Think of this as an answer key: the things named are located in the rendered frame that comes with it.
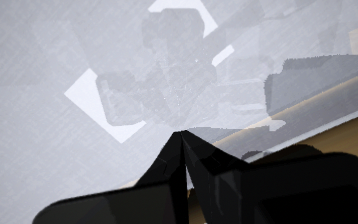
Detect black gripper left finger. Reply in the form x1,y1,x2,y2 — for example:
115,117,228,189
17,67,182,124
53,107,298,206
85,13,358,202
32,131,189,224

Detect long scraper with wooden handle and dark grey blade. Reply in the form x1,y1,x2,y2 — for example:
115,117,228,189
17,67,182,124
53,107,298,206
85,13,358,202
187,117,358,224

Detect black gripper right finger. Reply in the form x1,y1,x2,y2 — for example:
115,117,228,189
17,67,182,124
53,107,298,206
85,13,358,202
180,130,358,224

